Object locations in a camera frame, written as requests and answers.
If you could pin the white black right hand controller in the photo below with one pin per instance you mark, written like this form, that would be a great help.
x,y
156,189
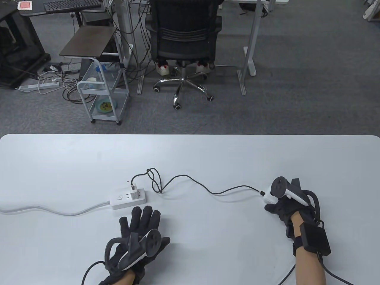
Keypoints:
x,y
279,188

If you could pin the person's left thumb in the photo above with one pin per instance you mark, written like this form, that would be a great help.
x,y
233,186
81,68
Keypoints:
x,y
165,242

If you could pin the person's left little finger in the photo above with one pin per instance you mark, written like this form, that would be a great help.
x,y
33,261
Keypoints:
x,y
124,225

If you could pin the dark wooden side table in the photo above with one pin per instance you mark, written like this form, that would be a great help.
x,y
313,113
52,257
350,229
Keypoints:
x,y
89,41

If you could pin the person's left hand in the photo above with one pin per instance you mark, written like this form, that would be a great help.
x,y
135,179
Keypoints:
x,y
139,221

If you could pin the person's right forearm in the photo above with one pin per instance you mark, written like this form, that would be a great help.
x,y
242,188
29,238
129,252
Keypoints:
x,y
310,267

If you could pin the red flat box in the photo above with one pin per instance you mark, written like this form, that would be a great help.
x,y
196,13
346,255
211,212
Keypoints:
x,y
24,5

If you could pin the white paper cup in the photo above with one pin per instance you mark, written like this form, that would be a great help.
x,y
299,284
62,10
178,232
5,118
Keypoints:
x,y
90,82

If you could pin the black keyboard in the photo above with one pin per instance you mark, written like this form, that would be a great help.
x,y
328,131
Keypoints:
x,y
71,5

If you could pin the long white floor power strip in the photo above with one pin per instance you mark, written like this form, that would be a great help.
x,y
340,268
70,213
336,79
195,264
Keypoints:
x,y
38,86

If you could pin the black mesh office chair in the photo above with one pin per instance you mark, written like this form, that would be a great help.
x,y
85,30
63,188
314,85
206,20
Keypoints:
x,y
184,32

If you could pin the person's right fingers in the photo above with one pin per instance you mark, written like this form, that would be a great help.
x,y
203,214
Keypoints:
x,y
270,207

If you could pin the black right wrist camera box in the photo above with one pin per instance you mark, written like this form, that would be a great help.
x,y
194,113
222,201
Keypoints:
x,y
315,239

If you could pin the person's left middle finger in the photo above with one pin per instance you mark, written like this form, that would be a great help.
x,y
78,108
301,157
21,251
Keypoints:
x,y
147,218

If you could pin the person's left forearm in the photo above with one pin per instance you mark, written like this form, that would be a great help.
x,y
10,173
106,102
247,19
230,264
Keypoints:
x,y
128,279

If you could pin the green plate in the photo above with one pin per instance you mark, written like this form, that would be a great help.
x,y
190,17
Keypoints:
x,y
106,107

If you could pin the white metal rolling cart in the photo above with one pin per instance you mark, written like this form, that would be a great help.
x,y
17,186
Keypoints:
x,y
102,89

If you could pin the white charger plug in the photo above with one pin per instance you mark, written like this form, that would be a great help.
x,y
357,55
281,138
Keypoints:
x,y
135,194

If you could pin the black cabinet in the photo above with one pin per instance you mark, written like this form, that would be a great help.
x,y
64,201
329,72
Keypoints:
x,y
17,47

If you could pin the white desk frame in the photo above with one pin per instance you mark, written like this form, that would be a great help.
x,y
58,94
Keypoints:
x,y
252,44

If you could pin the dark keyboard desk top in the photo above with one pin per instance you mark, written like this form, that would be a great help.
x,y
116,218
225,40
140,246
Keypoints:
x,y
35,12

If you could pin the black white left hand controller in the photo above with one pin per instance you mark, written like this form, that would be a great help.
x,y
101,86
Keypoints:
x,y
133,255

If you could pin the white object with grey edge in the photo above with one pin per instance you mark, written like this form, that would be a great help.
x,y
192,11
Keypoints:
x,y
372,12

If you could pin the person's right hand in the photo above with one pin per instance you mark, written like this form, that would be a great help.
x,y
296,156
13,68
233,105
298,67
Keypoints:
x,y
292,209

